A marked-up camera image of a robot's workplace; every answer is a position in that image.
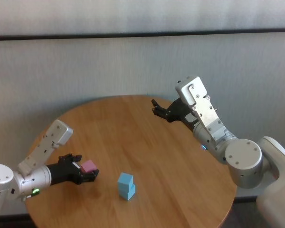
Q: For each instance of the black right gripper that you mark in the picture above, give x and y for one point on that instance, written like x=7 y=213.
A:
x=178 y=111

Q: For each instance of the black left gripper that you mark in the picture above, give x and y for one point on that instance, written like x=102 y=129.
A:
x=64 y=173

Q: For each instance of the pink cube block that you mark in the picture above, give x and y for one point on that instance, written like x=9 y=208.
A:
x=89 y=165

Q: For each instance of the light blue cube block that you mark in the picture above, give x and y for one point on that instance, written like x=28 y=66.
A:
x=128 y=196
x=124 y=181

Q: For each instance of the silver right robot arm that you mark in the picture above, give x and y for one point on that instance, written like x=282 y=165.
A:
x=242 y=156

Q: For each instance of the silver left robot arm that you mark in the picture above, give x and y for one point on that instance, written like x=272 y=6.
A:
x=2 y=180

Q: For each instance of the black horizontal wall rail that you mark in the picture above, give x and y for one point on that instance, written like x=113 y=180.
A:
x=142 y=35

